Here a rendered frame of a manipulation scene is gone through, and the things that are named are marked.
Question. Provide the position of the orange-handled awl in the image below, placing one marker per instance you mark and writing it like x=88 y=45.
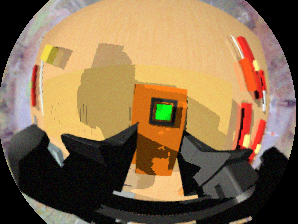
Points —
x=247 y=71

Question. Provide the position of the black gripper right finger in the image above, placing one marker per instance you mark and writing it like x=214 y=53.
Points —
x=200 y=163

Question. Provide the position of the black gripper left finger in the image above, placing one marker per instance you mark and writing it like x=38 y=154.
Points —
x=113 y=155

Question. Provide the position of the tan rectangular wooden panel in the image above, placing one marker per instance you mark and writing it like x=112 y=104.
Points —
x=97 y=103

